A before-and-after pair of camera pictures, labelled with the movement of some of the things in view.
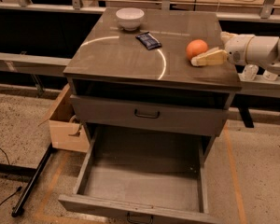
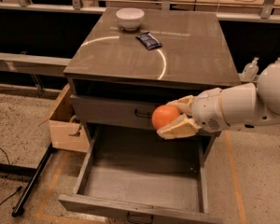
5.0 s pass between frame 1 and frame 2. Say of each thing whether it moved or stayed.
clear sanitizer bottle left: stayed
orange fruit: moved
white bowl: stayed
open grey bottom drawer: stayed
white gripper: moved
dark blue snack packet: stayed
